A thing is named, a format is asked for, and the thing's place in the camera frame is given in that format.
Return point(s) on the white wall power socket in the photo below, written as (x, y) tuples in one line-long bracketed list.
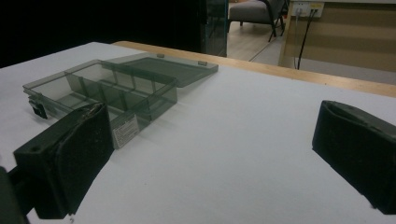
[(308, 8)]

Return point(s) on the dark glass partition panel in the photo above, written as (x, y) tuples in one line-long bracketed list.
[(214, 28)]

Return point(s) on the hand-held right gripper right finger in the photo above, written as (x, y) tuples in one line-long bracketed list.
[(358, 149)]

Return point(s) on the grey armchair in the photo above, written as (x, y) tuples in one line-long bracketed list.
[(255, 12)]

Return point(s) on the clear grey plastic compartment box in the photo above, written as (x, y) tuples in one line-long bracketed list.
[(124, 90)]

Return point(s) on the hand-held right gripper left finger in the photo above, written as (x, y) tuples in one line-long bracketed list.
[(71, 155)]

